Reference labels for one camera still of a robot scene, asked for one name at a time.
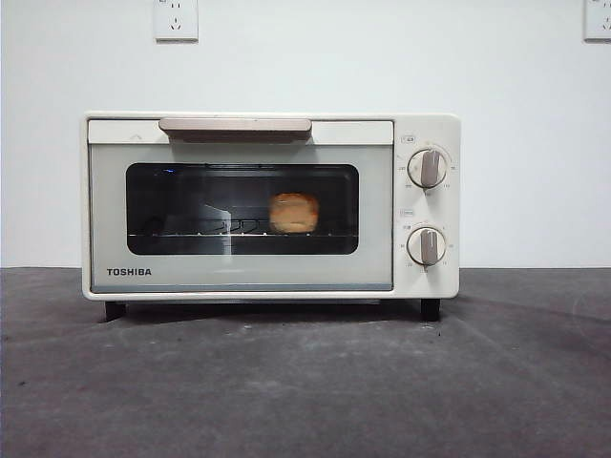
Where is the glass oven door with handle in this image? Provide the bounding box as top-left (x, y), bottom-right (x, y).
top-left (88, 117), bottom-right (395, 293)

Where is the beige oven knob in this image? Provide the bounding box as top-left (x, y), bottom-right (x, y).
top-left (407, 148), bottom-right (449, 189)
top-left (407, 226), bottom-right (448, 267)

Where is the golden bread loaf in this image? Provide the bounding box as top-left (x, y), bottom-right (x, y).
top-left (268, 192), bottom-right (321, 235)

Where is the white wall socket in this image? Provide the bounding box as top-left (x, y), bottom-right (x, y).
top-left (582, 0), bottom-right (611, 43)
top-left (153, 0), bottom-right (200, 43)

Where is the metal wire oven rack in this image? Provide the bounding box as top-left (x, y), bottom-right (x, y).
top-left (128, 218), bottom-right (356, 239)

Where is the cream Toshiba toaster oven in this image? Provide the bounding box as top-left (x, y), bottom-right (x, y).
top-left (80, 113), bottom-right (462, 322)

